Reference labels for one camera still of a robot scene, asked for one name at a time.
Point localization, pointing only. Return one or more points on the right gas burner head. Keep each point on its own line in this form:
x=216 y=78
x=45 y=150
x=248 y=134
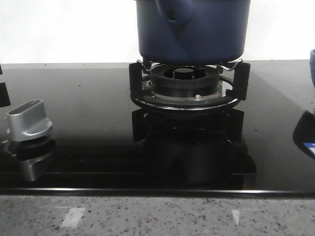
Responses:
x=186 y=81

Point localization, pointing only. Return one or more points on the dark blue cooking pot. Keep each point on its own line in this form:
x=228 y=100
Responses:
x=192 y=32

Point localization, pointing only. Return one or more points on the right black pot support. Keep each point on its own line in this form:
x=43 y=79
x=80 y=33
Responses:
x=233 y=86

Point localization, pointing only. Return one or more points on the black glass gas stove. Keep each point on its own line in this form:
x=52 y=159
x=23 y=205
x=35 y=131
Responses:
x=102 y=144

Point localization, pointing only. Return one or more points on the silver stove control knob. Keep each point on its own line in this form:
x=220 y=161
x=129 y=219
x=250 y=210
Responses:
x=28 y=121

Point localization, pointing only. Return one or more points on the light blue plastic bowl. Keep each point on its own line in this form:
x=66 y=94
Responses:
x=312 y=66

